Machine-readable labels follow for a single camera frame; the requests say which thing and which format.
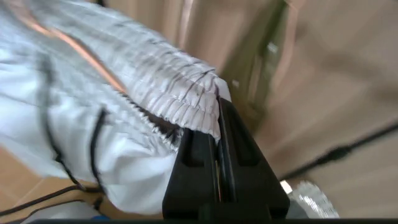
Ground pale grey shorts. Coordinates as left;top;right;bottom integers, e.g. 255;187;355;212
0;0;233;216

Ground green printed shirt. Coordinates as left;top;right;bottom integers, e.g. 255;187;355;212
223;0;289;131

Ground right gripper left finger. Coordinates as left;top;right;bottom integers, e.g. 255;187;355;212
162;129;220;219

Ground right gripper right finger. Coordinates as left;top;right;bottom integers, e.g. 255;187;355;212
216;98;290;219

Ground black clothes rack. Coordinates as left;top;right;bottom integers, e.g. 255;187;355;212
0;123;398;218

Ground pink clothes hanger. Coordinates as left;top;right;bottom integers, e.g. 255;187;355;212
9;4;127;94

